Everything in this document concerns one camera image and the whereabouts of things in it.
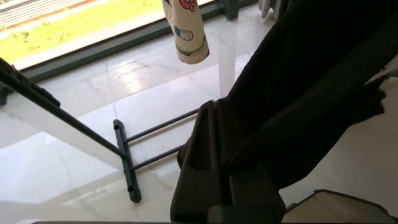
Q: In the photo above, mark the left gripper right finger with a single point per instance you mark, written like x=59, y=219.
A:
x=255, y=193

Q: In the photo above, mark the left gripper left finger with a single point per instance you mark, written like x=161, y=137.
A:
x=199, y=186

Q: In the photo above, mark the black garment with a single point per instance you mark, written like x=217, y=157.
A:
x=295, y=93

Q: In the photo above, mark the cream printed garment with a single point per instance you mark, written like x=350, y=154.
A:
x=186, y=37

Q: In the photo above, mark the black clothes rack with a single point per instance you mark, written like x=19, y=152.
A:
x=124, y=149

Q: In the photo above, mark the window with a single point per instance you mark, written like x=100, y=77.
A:
x=93, y=51

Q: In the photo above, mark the brown curtain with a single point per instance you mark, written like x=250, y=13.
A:
x=269, y=7

